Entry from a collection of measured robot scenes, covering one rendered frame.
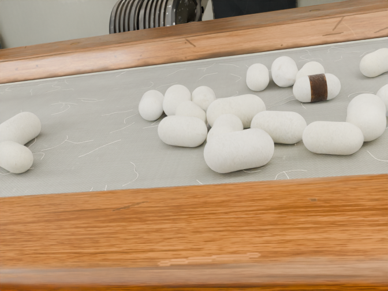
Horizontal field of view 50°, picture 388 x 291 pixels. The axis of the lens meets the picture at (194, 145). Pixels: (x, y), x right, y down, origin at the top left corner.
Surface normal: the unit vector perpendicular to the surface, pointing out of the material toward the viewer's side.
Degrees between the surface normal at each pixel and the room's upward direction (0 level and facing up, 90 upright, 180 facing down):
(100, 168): 0
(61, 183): 0
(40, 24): 90
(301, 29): 45
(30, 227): 0
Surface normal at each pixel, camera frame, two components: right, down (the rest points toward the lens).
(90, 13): -0.19, 0.44
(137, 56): -0.22, -0.33
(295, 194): -0.16, -0.89
